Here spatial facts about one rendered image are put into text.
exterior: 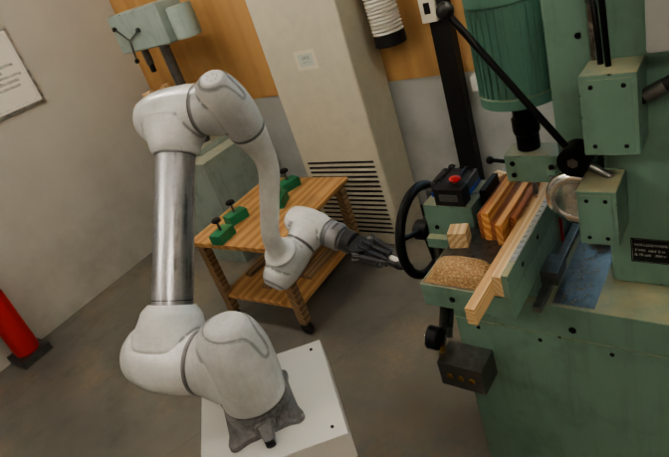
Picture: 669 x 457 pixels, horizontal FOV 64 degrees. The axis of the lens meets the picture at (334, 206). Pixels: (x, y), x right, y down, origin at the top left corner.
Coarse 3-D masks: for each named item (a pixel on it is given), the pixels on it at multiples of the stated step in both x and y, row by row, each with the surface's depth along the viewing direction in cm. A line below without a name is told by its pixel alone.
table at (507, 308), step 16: (432, 240) 140; (480, 240) 128; (496, 240) 126; (544, 240) 122; (464, 256) 124; (480, 256) 122; (544, 256) 122; (528, 272) 114; (432, 288) 119; (448, 288) 116; (528, 288) 115; (432, 304) 122; (448, 304) 119; (464, 304) 116; (496, 304) 110; (512, 304) 108
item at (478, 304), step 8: (544, 184) 133; (520, 224) 122; (512, 232) 120; (512, 240) 117; (504, 248) 116; (496, 256) 114; (496, 264) 112; (488, 272) 110; (488, 280) 108; (480, 288) 107; (488, 288) 107; (472, 296) 105; (480, 296) 105; (488, 296) 107; (472, 304) 103; (480, 304) 104; (488, 304) 107; (472, 312) 102; (480, 312) 104; (472, 320) 104; (480, 320) 104
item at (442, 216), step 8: (480, 184) 139; (432, 200) 139; (472, 200) 133; (480, 200) 134; (424, 208) 139; (432, 208) 137; (440, 208) 136; (448, 208) 134; (456, 208) 133; (464, 208) 131; (472, 208) 131; (480, 208) 135; (432, 216) 139; (440, 216) 137; (448, 216) 136; (456, 216) 134; (464, 216) 133; (472, 216) 131; (432, 224) 140; (440, 224) 138; (448, 224) 137; (472, 224) 133; (432, 232) 142; (440, 232) 140
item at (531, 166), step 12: (516, 144) 127; (552, 144) 122; (504, 156) 125; (516, 156) 123; (528, 156) 121; (540, 156) 120; (552, 156) 118; (516, 168) 124; (528, 168) 123; (540, 168) 121; (516, 180) 126; (528, 180) 124; (540, 180) 123
